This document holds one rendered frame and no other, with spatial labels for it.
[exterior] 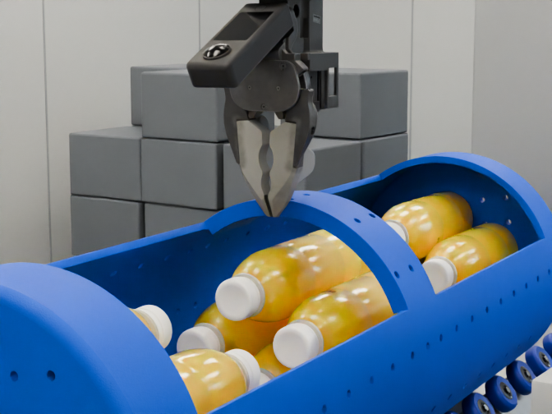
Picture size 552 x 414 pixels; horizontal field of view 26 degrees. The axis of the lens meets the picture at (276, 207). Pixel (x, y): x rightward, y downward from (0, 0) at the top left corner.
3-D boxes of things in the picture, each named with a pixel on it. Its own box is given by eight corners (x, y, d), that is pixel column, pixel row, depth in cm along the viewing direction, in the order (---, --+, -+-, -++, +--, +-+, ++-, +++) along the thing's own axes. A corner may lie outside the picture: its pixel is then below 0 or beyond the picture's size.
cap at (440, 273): (459, 284, 134) (453, 287, 132) (430, 296, 136) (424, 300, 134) (445, 253, 134) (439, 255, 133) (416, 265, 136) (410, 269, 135)
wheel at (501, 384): (503, 368, 143) (490, 376, 144) (490, 378, 140) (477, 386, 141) (525, 400, 143) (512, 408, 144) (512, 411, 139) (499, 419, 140)
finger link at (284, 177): (325, 212, 114) (326, 115, 112) (296, 221, 108) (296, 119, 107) (296, 209, 115) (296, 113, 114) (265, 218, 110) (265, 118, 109)
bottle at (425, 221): (416, 229, 156) (353, 252, 140) (434, 181, 154) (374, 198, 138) (463, 253, 153) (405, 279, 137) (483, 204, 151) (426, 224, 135)
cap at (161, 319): (152, 365, 96) (165, 359, 98) (167, 324, 95) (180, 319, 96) (116, 340, 98) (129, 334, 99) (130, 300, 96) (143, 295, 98)
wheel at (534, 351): (541, 339, 156) (529, 347, 157) (531, 347, 153) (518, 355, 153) (561, 369, 156) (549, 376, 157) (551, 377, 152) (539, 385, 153)
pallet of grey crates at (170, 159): (407, 348, 513) (411, 69, 494) (307, 397, 447) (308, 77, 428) (186, 310, 578) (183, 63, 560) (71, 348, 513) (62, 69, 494)
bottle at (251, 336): (257, 300, 131) (158, 340, 115) (296, 259, 128) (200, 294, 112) (297, 350, 129) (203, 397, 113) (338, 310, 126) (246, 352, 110)
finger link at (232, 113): (277, 164, 111) (277, 70, 109) (267, 166, 109) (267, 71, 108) (233, 161, 113) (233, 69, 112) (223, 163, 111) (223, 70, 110)
